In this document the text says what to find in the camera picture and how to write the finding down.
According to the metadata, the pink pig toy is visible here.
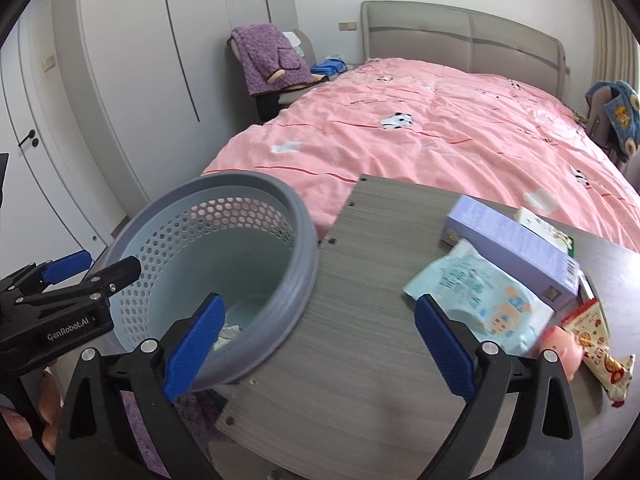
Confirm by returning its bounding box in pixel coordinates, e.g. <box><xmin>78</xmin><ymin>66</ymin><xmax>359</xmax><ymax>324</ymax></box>
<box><xmin>537</xmin><ymin>325</ymin><xmax>584</xmax><ymax>382</ymax></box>

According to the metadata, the lavender long carton box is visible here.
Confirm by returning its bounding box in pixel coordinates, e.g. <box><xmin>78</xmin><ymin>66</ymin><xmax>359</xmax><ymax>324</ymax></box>
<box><xmin>442</xmin><ymin>195</ymin><xmax>580</xmax><ymax>312</ymax></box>

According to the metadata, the white door with handle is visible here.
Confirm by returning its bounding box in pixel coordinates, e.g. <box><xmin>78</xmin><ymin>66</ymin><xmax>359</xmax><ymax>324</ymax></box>
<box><xmin>1</xmin><ymin>27</ymin><xmax>112</xmax><ymax>271</ymax></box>

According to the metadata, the red white snack wrapper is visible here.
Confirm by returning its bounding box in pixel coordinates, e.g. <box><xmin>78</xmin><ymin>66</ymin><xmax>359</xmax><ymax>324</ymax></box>
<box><xmin>562</xmin><ymin>299</ymin><xmax>636</xmax><ymax>408</ymax></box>

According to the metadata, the white tissue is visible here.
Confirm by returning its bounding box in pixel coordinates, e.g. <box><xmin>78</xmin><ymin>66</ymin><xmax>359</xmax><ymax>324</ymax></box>
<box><xmin>213</xmin><ymin>324</ymin><xmax>242</xmax><ymax>351</ymax></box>

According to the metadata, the grey chair left of bed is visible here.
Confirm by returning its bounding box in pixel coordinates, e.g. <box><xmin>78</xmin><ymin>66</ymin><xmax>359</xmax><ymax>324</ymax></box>
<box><xmin>227</xmin><ymin>24</ymin><xmax>328</xmax><ymax>122</ymax></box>

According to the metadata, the green white small box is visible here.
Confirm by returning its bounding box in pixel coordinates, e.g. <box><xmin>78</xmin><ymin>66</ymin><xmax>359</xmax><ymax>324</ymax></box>
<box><xmin>514</xmin><ymin>207</ymin><xmax>575</xmax><ymax>257</ymax></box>

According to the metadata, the pink bed duvet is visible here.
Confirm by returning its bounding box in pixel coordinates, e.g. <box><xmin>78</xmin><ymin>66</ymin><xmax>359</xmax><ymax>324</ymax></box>
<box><xmin>207</xmin><ymin>58</ymin><xmax>639</xmax><ymax>249</ymax></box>

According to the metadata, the blue denim bear jacket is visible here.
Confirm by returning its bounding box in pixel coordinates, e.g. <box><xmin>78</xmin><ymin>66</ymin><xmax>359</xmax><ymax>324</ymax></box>
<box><xmin>584</xmin><ymin>79</ymin><xmax>640</xmax><ymax>156</ymax></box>

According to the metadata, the blue bag on nightstand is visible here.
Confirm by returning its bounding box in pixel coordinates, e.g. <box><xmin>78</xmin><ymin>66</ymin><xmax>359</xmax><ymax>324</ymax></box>
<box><xmin>310</xmin><ymin>58</ymin><xmax>348</xmax><ymax>77</ymax></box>

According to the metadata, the grey upholstered headboard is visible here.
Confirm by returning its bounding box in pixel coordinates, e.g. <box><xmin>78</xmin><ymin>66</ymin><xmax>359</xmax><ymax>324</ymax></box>
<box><xmin>360</xmin><ymin>0</ymin><xmax>566</xmax><ymax>99</ymax></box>

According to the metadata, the grey perforated trash basket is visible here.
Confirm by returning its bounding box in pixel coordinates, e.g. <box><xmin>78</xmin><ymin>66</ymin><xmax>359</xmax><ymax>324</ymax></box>
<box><xmin>96</xmin><ymin>171</ymin><xmax>319</xmax><ymax>390</ymax></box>

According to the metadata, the grey wooden table board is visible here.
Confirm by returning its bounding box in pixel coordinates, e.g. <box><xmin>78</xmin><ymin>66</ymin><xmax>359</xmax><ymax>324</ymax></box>
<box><xmin>214</xmin><ymin>173</ymin><xmax>640</xmax><ymax>480</ymax></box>

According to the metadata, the blue baby wipes pack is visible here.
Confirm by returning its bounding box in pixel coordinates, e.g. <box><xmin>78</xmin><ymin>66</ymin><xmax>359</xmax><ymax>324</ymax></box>
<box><xmin>404</xmin><ymin>240</ymin><xmax>553</xmax><ymax>356</ymax></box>

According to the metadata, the purple fluffy rug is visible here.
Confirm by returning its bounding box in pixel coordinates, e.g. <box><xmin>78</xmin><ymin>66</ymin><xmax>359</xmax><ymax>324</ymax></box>
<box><xmin>120</xmin><ymin>391</ymin><xmax>224</xmax><ymax>479</ymax></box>

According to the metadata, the beige curtain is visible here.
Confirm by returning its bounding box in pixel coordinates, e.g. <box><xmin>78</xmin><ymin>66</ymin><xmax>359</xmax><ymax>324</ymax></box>
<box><xmin>591</xmin><ymin>0</ymin><xmax>639</xmax><ymax>90</ymax></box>

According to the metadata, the purple knitted blanket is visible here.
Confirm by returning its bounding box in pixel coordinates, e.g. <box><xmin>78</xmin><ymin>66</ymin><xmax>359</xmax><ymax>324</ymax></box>
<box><xmin>231</xmin><ymin>24</ymin><xmax>319</xmax><ymax>96</ymax></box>

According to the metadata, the white wardrobe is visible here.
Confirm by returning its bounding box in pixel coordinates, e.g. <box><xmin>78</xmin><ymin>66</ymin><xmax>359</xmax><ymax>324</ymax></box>
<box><xmin>52</xmin><ymin>0</ymin><xmax>297</xmax><ymax>211</ymax></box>

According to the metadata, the person left hand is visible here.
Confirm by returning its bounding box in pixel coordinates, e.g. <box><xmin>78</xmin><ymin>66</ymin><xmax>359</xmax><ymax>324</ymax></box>
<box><xmin>0</xmin><ymin>366</ymin><xmax>66</xmax><ymax>456</ymax></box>

